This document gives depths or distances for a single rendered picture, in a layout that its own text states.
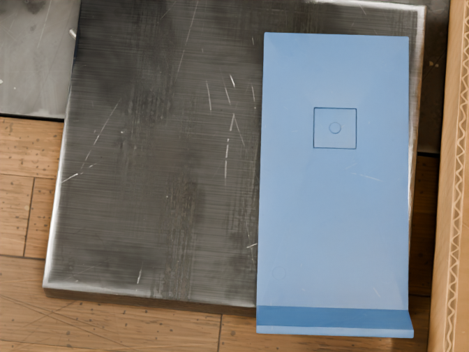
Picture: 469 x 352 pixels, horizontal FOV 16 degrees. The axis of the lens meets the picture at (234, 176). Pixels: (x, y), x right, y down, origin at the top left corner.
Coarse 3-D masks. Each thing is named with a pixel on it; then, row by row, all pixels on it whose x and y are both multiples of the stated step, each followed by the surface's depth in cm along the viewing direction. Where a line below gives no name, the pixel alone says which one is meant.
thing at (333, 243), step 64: (320, 64) 80; (384, 64) 80; (384, 128) 80; (320, 192) 79; (384, 192) 79; (320, 256) 78; (384, 256) 78; (256, 320) 75; (320, 320) 75; (384, 320) 75
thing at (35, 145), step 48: (0, 144) 82; (48, 144) 82; (0, 192) 81; (48, 192) 81; (432, 192) 81; (0, 240) 80; (432, 240) 80; (0, 288) 80; (0, 336) 79; (48, 336) 79; (96, 336) 79; (144, 336) 79; (192, 336) 79; (240, 336) 79; (288, 336) 79; (336, 336) 79
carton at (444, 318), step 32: (448, 32) 83; (448, 64) 82; (448, 96) 80; (448, 128) 79; (448, 160) 77; (448, 192) 76; (448, 224) 74; (448, 256) 73; (448, 288) 73; (448, 320) 72
